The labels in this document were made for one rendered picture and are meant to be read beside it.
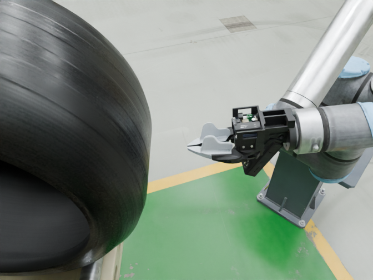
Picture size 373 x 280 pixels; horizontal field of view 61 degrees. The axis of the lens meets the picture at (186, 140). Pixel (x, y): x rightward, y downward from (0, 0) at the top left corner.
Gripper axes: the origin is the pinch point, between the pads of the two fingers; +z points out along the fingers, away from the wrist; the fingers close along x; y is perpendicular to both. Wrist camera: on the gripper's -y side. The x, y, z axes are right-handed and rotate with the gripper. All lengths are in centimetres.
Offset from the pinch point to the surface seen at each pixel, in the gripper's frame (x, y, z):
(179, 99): -158, -113, 18
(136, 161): 11.7, 11.4, 8.5
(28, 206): -0.9, -17.4, 45.5
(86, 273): 16.9, -18.9, 26.6
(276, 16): -304, -127, -94
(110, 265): 13.0, -25.1, 23.6
